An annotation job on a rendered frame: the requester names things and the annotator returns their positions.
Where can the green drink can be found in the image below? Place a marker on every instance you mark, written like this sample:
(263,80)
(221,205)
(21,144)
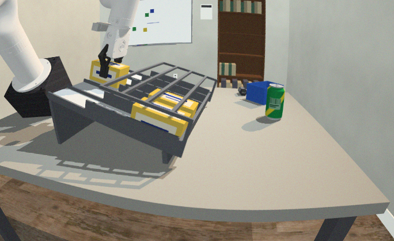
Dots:
(275,101)

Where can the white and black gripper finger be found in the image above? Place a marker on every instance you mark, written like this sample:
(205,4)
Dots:
(104,64)
(118,60)

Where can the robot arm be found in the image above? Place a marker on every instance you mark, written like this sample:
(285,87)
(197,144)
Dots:
(18,53)

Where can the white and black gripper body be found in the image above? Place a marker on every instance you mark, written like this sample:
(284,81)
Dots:
(117,38)

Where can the yellow butter carton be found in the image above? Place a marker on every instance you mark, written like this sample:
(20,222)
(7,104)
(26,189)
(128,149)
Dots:
(171,99)
(159,119)
(115,70)

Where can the blue open bin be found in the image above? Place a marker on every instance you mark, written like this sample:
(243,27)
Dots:
(257,91)

